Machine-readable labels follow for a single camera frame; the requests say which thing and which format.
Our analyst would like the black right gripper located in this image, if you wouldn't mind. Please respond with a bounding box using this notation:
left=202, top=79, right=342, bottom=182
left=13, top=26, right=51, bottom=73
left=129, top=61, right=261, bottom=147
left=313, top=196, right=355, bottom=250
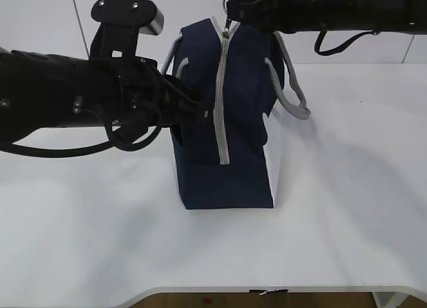
left=226, top=0, right=365, bottom=33

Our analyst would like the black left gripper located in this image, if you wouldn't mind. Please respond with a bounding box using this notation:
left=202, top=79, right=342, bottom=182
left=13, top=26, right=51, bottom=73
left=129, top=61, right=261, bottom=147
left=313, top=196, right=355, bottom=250
left=86, top=57, right=205, bottom=131

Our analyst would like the navy lunch bag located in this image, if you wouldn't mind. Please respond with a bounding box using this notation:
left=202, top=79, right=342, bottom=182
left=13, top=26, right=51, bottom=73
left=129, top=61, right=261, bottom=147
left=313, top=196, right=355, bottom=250
left=162, top=17, right=310, bottom=210

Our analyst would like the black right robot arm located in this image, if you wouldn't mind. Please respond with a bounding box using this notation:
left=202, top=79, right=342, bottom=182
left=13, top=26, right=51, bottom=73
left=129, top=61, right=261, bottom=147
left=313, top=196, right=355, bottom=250
left=226, top=0, right=426, bottom=35

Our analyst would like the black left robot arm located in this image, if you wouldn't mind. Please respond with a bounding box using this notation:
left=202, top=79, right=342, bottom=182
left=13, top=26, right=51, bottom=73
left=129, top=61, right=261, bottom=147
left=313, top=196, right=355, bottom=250
left=1, top=51, right=203, bottom=159

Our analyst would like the white table leg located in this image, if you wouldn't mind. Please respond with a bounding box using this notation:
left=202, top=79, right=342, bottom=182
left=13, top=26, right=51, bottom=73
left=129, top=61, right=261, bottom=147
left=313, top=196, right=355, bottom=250
left=372, top=292, right=409, bottom=308

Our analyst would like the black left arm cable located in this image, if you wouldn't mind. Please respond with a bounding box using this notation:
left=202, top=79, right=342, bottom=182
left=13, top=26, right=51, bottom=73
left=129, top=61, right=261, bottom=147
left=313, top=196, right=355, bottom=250
left=6, top=114, right=164, bottom=159

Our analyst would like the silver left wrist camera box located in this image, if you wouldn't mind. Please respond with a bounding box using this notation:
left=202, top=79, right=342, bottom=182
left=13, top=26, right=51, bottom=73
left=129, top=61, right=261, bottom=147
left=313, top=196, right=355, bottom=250
left=89, top=0, right=164, bottom=59

